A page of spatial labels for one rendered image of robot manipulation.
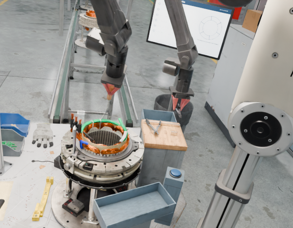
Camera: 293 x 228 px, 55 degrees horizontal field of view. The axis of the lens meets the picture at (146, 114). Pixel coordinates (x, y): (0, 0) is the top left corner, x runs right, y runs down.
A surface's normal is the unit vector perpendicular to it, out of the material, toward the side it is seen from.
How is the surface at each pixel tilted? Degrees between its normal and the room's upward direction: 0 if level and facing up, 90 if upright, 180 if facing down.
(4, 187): 0
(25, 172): 0
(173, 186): 90
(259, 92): 109
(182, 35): 94
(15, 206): 0
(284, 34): 90
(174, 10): 98
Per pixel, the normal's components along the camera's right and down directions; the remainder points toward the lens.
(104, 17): -0.45, 0.70
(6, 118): 0.19, 0.47
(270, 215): 0.17, -0.86
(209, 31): -0.27, 0.32
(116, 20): 0.85, 0.27
